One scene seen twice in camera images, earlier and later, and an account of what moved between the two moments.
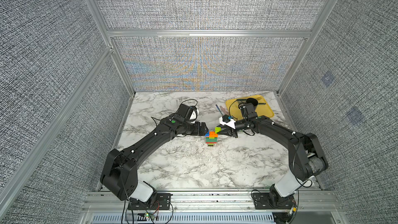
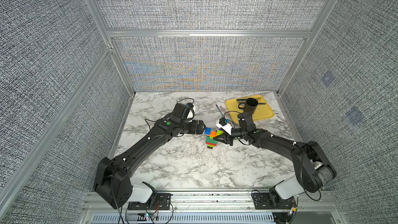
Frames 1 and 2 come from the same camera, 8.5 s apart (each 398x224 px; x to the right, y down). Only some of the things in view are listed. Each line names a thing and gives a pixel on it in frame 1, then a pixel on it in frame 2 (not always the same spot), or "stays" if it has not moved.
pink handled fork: [224, 110] stays
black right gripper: [229, 132] → [226, 139]
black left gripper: [202, 131] stays
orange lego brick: [212, 134] stays
